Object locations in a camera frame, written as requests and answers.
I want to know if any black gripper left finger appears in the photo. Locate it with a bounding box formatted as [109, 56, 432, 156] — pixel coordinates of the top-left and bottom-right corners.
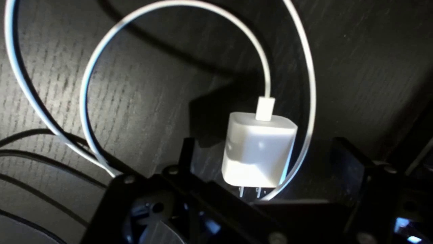
[83, 139, 271, 244]

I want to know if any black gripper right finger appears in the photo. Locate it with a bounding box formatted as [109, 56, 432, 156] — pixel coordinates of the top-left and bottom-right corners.
[331, 137, 433, 244]

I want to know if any white charger with cable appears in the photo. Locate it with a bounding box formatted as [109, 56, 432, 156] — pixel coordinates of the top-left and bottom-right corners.
[5, 0, 319, 201]

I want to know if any black cable on table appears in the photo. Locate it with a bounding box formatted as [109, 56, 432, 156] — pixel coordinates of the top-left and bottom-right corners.
[0, 128, 120, 244]

